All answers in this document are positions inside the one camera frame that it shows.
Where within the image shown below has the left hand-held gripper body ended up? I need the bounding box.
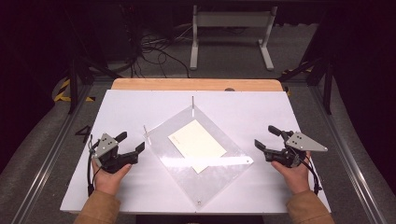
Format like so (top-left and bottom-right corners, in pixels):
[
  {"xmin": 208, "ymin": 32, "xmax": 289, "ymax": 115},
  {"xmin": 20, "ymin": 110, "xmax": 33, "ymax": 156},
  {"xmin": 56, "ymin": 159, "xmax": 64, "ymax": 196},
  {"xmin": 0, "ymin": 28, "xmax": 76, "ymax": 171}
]
[{"xmin": 92, "ymin": 133, "xmax": 139, "ymax": 175}]

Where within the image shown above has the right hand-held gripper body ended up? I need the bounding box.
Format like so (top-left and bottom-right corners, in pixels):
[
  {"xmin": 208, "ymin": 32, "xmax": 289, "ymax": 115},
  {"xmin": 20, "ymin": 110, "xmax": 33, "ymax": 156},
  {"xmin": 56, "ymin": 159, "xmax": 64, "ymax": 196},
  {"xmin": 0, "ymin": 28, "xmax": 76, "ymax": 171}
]
[{"xmin": 263, "ymin": 132, "xmax": 329, "ymax": 169}]

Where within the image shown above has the painting print card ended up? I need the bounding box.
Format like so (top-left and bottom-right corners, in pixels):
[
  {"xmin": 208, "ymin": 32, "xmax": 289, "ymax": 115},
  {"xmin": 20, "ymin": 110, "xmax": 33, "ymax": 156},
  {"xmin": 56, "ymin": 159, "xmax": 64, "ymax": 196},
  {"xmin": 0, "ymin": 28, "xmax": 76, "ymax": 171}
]
[{"xmin": 167, "ymin": 119, "xmax": 228, "ymax": 175}]

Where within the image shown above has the clear acrylic picture frame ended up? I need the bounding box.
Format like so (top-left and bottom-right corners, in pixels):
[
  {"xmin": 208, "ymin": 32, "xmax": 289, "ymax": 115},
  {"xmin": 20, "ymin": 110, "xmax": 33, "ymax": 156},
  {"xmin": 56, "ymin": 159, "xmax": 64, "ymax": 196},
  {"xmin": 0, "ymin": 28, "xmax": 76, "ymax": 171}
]
[{"xmin": 143, "ymin": 95, "xmax": 255, "ymax": 208}]

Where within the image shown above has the person's left hand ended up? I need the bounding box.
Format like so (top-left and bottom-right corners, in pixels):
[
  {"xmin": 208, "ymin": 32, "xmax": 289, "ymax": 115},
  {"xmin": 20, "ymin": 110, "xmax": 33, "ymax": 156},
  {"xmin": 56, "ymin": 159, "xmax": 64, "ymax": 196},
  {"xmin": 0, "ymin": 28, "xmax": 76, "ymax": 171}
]
[{"xmin": 92, "ymin": 158, "xmax": 133, "ymax": 197}]

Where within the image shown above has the person's right hand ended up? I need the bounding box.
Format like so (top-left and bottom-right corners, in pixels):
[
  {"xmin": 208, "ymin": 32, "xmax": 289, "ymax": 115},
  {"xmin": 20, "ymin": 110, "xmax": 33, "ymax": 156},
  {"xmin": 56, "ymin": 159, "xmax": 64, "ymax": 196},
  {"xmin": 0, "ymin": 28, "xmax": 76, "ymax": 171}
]
[{"xmin": 271, "ymin": 150, "xmax": 313, "ymax": 196}]

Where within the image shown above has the white table board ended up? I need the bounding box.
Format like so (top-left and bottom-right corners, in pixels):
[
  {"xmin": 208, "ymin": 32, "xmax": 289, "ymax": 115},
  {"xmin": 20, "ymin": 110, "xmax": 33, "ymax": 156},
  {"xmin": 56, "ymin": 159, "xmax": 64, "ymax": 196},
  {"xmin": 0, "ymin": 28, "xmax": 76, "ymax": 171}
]
[{"xmin": 59, "ymin": 89, "xmax": 332, "ymax": 216}]

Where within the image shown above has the yellow black floor tape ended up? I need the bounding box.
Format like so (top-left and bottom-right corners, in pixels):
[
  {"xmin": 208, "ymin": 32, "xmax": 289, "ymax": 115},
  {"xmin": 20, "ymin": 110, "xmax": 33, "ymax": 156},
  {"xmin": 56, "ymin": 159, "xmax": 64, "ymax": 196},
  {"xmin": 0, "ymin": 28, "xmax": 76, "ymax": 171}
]
[
  {"xmin": 281, "ymin": 61, "xmax": 314, "ymax": 76},
  {"xmin": 52, "ymin": 77, "xmax": 96, "ymax": 104}
]

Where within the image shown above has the black tripod stand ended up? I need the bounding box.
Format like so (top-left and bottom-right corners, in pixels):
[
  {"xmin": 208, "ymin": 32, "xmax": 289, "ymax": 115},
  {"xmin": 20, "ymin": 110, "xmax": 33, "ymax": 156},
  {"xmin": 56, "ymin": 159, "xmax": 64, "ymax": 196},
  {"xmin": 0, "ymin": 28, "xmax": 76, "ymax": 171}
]
[
  {"xmin": 277, "ymin": 52, "xmax": 334, "ymax": 116},
  {"xmin": 62, "ymin": 7, "xmax": 123, "ymax": 115}
]

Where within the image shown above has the wooden table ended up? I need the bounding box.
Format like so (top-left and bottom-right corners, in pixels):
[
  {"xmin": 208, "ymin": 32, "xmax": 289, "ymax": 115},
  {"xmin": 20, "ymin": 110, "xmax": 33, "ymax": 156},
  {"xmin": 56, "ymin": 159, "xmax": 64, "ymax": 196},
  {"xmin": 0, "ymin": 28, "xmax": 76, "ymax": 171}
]
[{"xmin": 110, "ymin": 77, "xmax": 285, "ymax": 92}]

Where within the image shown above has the white metal stand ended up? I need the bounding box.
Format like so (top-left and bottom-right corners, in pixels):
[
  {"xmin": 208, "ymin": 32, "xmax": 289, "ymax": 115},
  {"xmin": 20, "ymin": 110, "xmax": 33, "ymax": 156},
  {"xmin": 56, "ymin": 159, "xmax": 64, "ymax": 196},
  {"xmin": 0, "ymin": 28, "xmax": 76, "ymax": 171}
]
[{"xmin": 189, "ymin": 4, "xmax": 279, "ymax": 72}]

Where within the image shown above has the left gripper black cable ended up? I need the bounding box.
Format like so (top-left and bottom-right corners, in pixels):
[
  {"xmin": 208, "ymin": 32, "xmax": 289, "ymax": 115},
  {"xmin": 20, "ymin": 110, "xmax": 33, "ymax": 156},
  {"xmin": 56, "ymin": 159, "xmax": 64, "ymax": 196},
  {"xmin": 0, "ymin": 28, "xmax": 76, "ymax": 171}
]
[{"xmin": 86, "ymin": 133, "xmax": 104, "ymax": 198}]

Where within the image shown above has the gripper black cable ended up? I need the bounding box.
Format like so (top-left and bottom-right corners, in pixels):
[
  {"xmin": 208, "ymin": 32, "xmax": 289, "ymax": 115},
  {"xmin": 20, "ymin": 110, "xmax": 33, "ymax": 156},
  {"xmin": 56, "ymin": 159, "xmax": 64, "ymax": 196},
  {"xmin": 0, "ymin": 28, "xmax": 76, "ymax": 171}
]
[
  {"xmin": 297, "ymin": 148, "xmax": 323, "ymax": 196},
  {"xmin": 86, "ymin": 133, "xmax": 104, "ymax": 198}
]

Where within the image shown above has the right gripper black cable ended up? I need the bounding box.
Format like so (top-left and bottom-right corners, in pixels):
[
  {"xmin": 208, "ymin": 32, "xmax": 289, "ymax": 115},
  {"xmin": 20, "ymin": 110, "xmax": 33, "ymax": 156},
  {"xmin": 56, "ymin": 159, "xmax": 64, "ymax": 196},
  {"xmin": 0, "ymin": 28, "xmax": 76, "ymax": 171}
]
[{"xmin": 297, "ymin": 148, "xmax": 323, "ymax": 196}]

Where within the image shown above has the aluminium floor rail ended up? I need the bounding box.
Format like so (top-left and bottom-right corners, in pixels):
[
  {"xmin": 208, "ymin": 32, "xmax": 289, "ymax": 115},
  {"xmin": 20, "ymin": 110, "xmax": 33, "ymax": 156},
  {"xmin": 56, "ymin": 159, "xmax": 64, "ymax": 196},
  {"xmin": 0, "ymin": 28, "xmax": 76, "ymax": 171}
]
[
  {"xmin": 10, "ymin": 83, "xmax": 95, "ymax": 224},
  {"xmin": 310, "ymin": 84, "xmax": 390, "ymax": 224}
]

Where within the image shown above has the bundle of black floor cables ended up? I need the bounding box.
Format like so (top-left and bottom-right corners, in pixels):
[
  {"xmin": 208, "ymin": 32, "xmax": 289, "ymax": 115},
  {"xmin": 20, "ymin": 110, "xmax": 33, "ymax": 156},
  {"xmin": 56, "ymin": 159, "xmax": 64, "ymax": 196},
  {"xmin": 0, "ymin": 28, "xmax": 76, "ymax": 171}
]
[{"xmin": 120, "ymin": 3, "xmax": 191, "ymax": 79}]

